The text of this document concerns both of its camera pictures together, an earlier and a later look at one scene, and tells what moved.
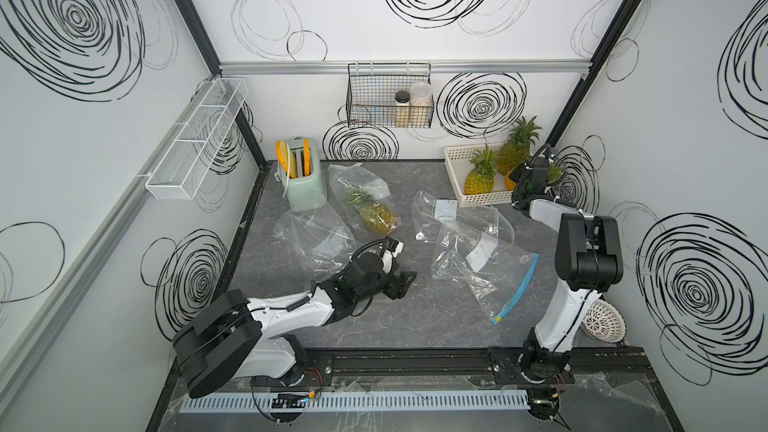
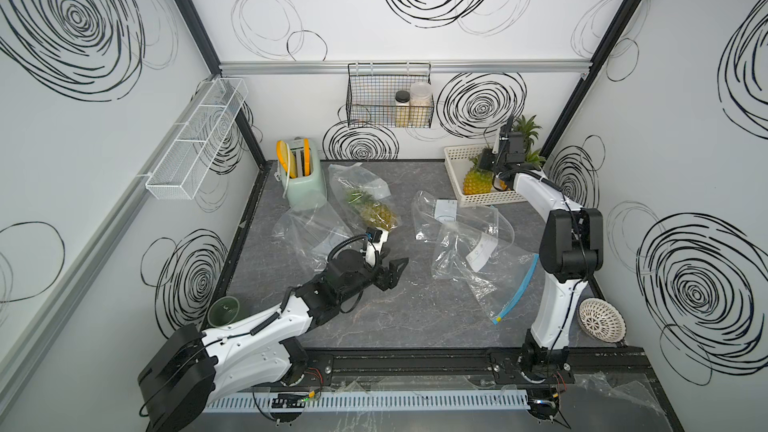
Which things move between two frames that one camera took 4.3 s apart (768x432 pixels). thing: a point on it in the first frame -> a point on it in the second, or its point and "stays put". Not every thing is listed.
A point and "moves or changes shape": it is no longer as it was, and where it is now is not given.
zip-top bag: x=364 y=198 stays put
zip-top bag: x=498 y=275 stays put
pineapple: x=554 y=173 moves or changes shape
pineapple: x=481 y=179 stays put
